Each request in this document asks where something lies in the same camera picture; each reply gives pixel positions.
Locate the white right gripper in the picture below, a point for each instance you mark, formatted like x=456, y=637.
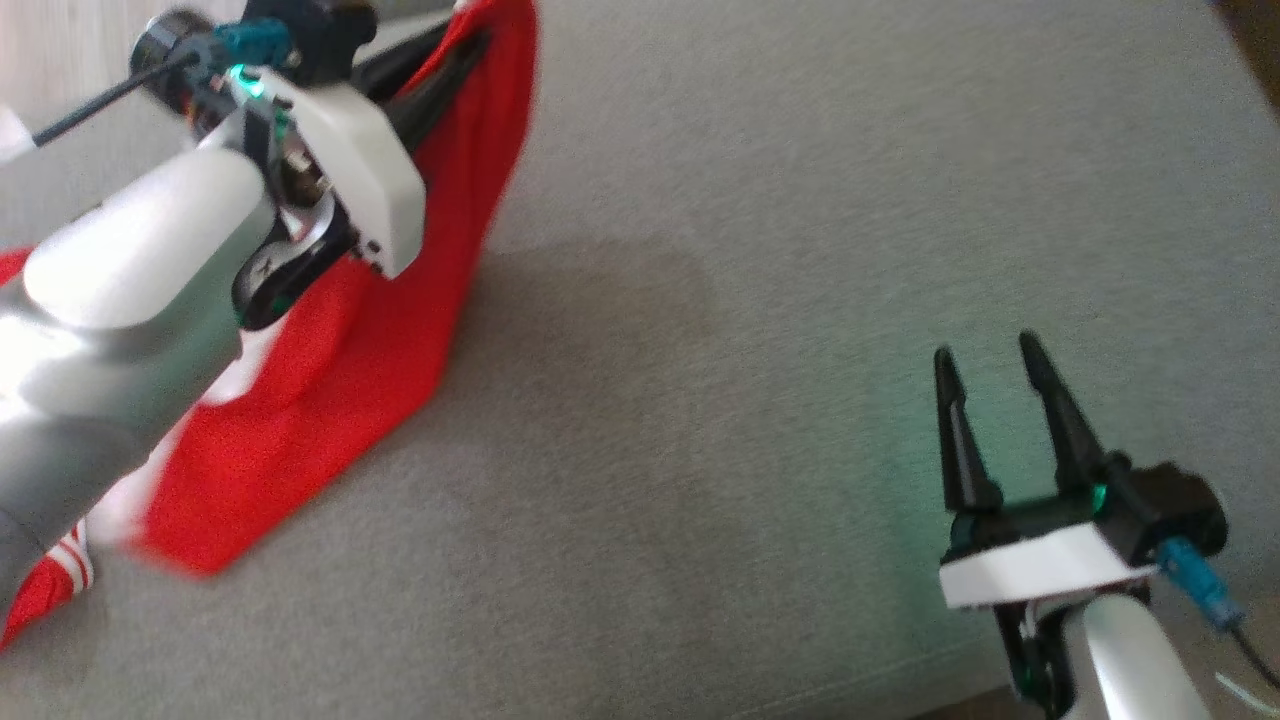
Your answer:
x=1040, y=570

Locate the red white basketball jersey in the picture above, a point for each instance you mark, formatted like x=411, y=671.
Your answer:
x=380, y=330

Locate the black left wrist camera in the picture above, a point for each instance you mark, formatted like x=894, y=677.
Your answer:
x=320, y=30

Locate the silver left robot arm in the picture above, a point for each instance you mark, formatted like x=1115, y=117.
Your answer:
x=110, y=330

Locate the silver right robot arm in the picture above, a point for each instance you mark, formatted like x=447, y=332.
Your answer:
x=1130, y=660

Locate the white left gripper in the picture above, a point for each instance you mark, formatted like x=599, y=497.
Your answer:
x=365, y=170

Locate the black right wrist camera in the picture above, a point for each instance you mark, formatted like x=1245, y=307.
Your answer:
x=1180, y=505

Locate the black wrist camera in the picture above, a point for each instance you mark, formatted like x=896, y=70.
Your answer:
x=1180, y=505
x=320, y=30

